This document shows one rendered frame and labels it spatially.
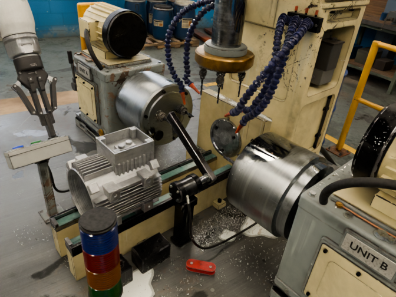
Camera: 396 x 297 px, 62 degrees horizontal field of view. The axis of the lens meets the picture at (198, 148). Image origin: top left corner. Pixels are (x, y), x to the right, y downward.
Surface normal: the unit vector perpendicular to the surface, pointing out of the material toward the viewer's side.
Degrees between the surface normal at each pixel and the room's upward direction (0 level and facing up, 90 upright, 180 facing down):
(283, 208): 73
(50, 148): 63
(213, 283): 0
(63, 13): 90
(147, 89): 32
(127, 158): 90
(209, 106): 90
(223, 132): 90
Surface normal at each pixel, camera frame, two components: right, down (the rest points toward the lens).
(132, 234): 0.66, 0.44
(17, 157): 0.62, 0.00
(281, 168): -0.37, -0.51
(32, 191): 0.07, -0.85
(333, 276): -0.74, 0.30
